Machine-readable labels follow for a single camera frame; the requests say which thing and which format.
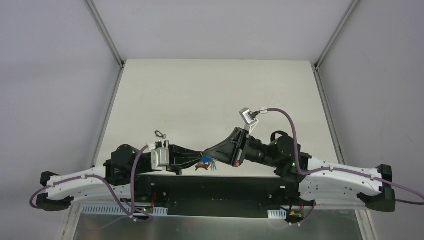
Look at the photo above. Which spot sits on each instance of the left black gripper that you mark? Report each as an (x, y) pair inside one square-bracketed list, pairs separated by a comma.
[(173, 161)]

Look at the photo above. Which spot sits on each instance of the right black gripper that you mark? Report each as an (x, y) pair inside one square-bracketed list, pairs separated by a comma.
[(239, 148)]

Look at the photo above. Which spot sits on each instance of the large silver keyring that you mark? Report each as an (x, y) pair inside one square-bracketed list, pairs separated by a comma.
[(200, 159)]

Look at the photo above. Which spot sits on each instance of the red key tag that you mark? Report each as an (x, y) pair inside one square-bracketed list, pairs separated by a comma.
[(204, 166)]

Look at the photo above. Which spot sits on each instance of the black tag key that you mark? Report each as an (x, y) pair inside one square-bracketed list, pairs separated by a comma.
[(159, 134)]

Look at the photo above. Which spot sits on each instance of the green key tag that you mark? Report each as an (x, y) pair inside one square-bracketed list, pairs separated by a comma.
[(213, 166)]

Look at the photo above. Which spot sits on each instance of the blue tag key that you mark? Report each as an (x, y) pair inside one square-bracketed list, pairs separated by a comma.
[(206, 160)]

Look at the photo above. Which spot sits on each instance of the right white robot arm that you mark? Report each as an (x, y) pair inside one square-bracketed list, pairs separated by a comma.
[(306, 177)]

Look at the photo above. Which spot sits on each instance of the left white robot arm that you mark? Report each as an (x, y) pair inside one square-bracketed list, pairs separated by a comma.
[(124, 177)]

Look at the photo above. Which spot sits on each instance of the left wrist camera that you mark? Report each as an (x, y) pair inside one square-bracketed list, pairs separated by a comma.
[(160, 155)]

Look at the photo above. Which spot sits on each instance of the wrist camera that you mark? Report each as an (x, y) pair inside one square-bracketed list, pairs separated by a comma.
[(249, 118), (160, 155)]

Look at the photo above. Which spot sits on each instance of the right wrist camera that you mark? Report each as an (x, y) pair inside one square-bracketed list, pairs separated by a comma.
[(249, 118)]

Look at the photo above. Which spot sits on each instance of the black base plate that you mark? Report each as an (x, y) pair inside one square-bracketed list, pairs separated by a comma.
[(218, 196)]

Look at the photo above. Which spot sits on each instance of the aluminium frame rail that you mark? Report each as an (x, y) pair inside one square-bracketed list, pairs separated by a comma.
[(340, 204)]

